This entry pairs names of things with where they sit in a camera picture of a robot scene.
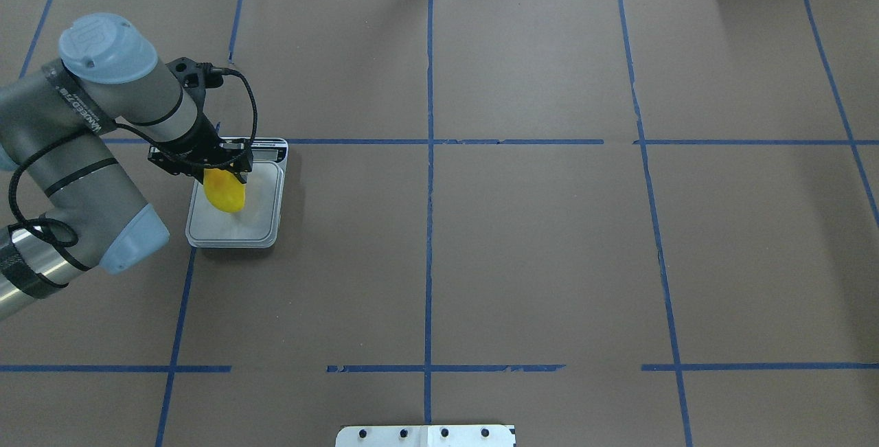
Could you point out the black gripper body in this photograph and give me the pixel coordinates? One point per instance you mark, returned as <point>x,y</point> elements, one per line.
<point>200,134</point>

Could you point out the yellow mango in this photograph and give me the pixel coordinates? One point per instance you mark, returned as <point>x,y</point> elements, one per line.
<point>223,190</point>

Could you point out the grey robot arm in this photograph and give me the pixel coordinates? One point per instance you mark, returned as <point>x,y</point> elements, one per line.
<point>74,206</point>

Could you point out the white kitchen scale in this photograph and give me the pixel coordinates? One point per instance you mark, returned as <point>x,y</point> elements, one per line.
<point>257,224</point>

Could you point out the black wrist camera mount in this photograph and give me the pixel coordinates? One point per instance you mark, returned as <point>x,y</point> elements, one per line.
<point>196,78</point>

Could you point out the white metal bracket plate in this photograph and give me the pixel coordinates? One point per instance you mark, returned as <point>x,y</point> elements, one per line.
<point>428,435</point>

